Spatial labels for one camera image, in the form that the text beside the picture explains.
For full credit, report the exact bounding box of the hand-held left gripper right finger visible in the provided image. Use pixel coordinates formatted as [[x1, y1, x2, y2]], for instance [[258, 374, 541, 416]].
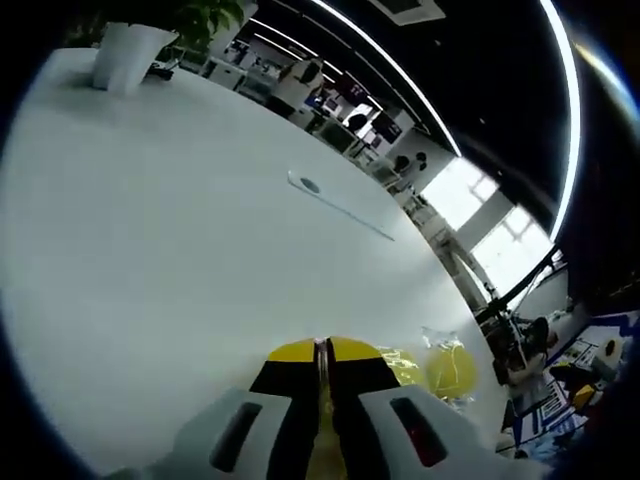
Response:
[[328, 335, 547, 480]]

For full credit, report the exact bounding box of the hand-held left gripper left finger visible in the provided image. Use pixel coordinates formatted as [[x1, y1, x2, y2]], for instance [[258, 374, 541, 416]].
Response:
[[107, 337, 324, 480]]

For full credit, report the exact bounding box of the yellow rectangular silicone block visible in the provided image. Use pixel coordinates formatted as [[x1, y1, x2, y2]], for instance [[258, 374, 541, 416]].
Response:
[[305, 343, 425, 480]]

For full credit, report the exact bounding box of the yellow round silicone block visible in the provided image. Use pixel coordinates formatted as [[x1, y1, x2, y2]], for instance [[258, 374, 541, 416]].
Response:
[[424, 344, 478, 402]]

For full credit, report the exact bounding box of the small yellow sponge in wrap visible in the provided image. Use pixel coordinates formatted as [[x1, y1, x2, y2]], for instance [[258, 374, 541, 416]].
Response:
[[418, 326, 482, 407]]

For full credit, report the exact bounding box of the ceiling air vent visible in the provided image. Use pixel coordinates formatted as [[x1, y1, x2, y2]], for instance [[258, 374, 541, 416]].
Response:
[[368, 0, 447, 27]]

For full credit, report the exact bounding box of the white table cable strip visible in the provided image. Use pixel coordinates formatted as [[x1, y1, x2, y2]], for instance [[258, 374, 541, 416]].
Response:
[[286, 169, 397, 243]]

